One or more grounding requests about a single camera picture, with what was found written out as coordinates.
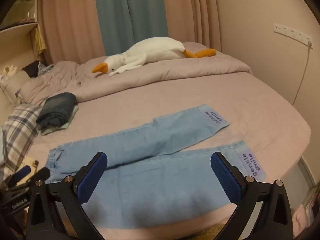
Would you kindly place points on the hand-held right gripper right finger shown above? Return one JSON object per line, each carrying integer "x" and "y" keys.
{"x": 225, "y": 178}

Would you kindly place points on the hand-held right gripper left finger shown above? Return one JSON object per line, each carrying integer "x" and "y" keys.
{"x": 92, "y": 177}

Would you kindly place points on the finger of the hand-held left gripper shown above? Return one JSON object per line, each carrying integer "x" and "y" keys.
{"x": 41, "y": 174}
{"x": 23, "y": 172}

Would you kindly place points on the light blue denim pants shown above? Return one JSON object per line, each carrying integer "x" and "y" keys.
{"x": 162, "y": 140}

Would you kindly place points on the plaid pillow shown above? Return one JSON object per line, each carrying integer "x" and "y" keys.
{"x": 20, "y": 130}

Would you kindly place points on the pile of folded dark clothes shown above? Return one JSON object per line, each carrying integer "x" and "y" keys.
{"x": 50, "y": 131}

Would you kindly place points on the brown fuzzy blanket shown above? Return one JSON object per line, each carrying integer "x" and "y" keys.
{"x": 207, "y": 233}

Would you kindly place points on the folded dark denim jeans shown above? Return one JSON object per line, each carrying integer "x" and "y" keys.
{"x": 57, "y": 107}

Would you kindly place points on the pink bed blanket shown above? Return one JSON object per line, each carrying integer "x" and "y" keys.
{"x": 262, "y": 120}

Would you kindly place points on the beige pillow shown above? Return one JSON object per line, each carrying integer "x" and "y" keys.
{"x": 11, "y": 87}

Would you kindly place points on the pink cloth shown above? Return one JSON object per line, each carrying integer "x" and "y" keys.
{"x": 302, "y": 220}

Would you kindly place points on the dark brown cloth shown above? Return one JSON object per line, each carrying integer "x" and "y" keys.
{"x": 31, "y": 69}

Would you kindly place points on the floral cloth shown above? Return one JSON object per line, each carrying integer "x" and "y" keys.
{"x": 45, "y": 69}

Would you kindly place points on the pink quilt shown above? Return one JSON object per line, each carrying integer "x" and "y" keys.
{"x": 175, "y": 71}

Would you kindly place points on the yellow hanging cloth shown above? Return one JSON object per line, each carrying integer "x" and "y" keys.
{"x": 40, "y": 42}

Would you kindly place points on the white goose plush toy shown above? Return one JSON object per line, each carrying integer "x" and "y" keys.
{"x": 155, "y": 50}

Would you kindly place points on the wooden shelf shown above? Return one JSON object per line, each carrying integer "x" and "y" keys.
{"x": 17, "y": 27}

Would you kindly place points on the pink curtain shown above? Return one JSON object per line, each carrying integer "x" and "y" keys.
{"x": 70, "y": 22}
{"x": 190, "y": 12}

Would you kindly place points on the teal curtain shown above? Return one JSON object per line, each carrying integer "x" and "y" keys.
{"x": 125, "y": 17}

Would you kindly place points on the white wall power strip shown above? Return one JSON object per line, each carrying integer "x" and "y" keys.
{"x": 290, "y": 31}

